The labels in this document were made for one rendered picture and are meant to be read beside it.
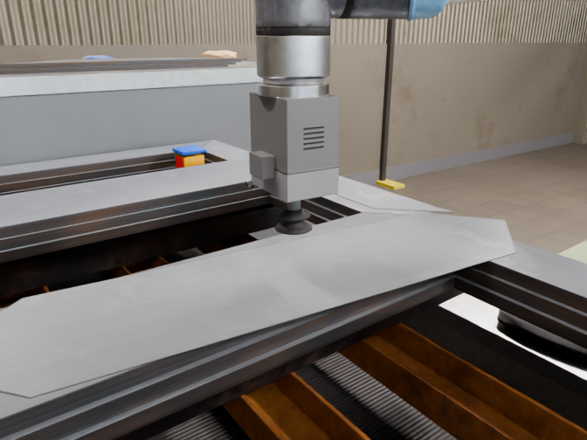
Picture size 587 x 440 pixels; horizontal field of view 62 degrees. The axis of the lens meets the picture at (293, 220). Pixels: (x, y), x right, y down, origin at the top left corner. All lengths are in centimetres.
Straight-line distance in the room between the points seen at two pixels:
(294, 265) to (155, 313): 18
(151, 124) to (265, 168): 87
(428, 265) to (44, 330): 43
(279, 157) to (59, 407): 29
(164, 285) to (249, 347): 14
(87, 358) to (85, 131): 89
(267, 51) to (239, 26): 279
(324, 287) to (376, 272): 7
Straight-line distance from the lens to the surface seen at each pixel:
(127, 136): 134
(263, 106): 52
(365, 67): 389
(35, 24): 292
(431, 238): 71
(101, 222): 87
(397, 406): 90
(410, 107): 428
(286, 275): 58
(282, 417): 66
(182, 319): 51
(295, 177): 50
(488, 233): 76
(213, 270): 60
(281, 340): 52
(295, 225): 55
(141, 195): 92
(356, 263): 62
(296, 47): 49
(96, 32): 298
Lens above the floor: 113
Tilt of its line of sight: 20 degrees down
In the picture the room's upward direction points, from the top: straight up
